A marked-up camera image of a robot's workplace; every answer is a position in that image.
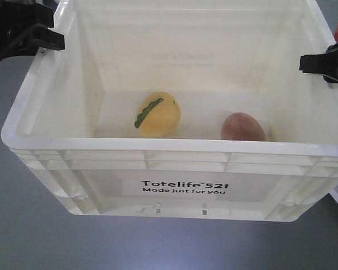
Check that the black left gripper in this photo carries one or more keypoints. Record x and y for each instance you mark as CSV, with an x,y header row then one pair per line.
x,y
25,27

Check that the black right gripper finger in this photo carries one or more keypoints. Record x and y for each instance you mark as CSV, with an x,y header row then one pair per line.
x,y
325,64

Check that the pink egg plush toy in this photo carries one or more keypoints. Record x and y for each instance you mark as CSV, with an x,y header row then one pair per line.
x,y
240,126

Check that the cream egg plush green stripe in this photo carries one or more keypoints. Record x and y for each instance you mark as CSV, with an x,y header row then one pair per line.
x,y
158,115

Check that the white plastic tote box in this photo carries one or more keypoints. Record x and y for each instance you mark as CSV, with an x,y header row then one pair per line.
x,y
72,121

